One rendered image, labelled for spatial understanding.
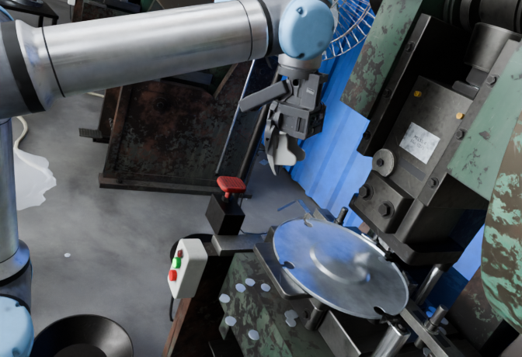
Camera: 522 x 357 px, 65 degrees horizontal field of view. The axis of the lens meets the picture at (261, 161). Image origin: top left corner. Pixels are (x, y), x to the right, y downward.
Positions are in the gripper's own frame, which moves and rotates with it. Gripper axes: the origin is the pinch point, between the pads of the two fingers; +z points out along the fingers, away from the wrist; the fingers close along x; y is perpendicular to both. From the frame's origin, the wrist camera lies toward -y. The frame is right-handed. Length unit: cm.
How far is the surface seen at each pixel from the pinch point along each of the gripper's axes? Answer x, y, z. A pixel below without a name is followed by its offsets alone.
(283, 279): -10.8, 11.0, 14.9
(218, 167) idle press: 114, -100, 67
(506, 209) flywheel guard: -27.3, 37.6, -16.9
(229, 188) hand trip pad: 8.7, -16.4, 13.7
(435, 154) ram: 8.7, 26.7, -9.0
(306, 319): -3.3, 13.9, 27.8
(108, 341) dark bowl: -1, -53, 81
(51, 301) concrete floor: -4, -79, 78
